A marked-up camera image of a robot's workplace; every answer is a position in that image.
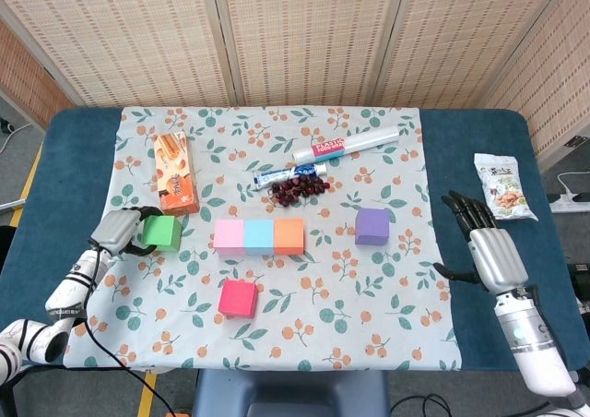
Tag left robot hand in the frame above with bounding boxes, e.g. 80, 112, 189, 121
89, 206, 165, 256

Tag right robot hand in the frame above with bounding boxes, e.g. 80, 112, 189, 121
432, 189, 530, 296

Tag green foam cube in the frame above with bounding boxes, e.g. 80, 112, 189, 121
140, 214, 183, 253

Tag pink foam cube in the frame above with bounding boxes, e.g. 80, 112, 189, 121
213, 219, 245, 256

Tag purple foam cube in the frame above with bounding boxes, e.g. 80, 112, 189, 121
353, 207, 391, 246

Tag light blue foam cube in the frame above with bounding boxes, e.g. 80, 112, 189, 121
242, 219, 277, 256

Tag orange foam cube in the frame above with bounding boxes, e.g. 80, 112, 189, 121
273, 218, 306, 256

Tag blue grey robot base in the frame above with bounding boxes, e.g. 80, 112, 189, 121
191, 369, 392, 417

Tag nut snack bag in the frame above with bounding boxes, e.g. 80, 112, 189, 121
473, 152, 539, 222

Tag orange biscuit box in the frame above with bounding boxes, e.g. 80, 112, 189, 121
152, 130, 202, 218

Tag white power strip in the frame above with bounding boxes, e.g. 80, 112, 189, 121
548, 193, 590, 214

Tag red foam cube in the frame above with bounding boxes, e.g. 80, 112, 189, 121
218, 278, 259, 319

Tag white blue toothpaste tube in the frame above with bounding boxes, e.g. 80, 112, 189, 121
252, 162, 328, 193

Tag dark red grape bunch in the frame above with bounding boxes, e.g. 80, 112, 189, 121
266, 175, 332, 209

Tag floral print tablecloth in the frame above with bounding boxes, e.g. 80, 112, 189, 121
62, 106, 464, 373

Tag plastic food wrap roll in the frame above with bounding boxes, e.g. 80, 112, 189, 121
291, 125, 400, 164

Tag bamboo folding screen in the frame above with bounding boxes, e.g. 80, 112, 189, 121
0, 0, 590, 169

